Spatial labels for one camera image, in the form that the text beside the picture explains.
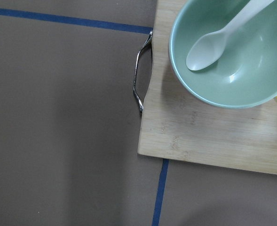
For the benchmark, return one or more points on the wooden cutting board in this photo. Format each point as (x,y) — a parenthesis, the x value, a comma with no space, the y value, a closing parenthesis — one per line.
(176,125)

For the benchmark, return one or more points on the white spoon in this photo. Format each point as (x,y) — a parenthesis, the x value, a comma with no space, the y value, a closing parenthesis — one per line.
(210,47)

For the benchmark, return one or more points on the green bowl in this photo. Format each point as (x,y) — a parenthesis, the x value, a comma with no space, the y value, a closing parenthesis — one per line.
(246,74)

